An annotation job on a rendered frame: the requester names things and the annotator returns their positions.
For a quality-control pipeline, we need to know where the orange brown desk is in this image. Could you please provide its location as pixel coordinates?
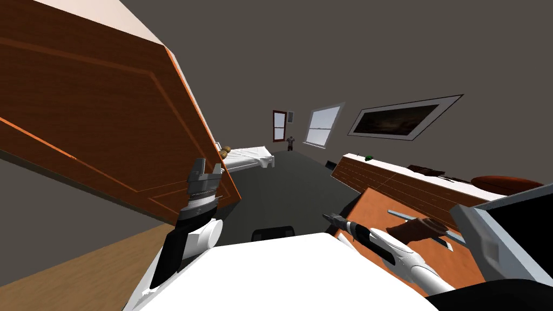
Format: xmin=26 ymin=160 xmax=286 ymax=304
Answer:
xmin=332 ymin=186 xmax=488 ymax=299

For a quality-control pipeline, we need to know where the brown dresser with white top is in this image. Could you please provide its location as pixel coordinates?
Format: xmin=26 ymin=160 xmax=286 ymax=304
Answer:
xmin=330 ymin=152 xmax=546 ymax=232

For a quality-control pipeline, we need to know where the red framed window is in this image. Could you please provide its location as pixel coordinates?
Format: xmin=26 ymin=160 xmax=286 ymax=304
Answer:
xmin=272 ymin=110 xmax=288 ymax=143

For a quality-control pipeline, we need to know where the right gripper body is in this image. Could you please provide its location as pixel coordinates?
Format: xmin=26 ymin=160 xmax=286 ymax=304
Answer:
xmin=323 ymin=212 xmax=356 ymax=233

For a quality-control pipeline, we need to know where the white framed window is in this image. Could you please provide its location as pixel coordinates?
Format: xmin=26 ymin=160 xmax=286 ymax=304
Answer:
xmin=302 ymin=102 xmax=346 ymax=150

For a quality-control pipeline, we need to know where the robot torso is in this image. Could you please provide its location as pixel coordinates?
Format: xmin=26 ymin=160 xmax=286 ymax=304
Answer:
xmin=123 ymin=225 xmax=438 ymax=311

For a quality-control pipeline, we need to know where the brown wooden door leaf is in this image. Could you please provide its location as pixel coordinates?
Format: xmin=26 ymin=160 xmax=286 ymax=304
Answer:
xmin=0 ymin=0 xmax=242 ymax=225

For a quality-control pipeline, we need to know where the dark picture with pale frame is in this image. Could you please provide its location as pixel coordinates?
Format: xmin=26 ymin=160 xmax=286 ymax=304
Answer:
xmin=347 ymin=93 xmax=464 ymax=142

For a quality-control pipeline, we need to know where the white bed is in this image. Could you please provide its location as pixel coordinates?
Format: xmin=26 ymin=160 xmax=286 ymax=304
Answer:
xmin=215 ymin=141 xmax=275 ymax=174

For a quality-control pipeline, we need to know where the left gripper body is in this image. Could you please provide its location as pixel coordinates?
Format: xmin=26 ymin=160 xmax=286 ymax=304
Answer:
xmin=186 ymin=172 xmax=222 ymax=205

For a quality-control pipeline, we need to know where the grey monitor with black screen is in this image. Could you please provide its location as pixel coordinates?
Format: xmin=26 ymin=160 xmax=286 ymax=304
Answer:
xmin=449 ymin=183 xmax=553 ymax=288

